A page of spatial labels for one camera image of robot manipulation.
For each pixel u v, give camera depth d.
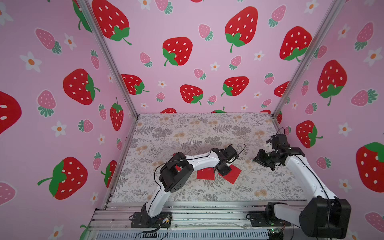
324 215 0.39
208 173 0.88
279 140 0.65
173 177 0.52
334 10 0.70
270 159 0.69
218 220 0.75
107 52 0.84
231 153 0.73
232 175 0.89
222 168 0.81
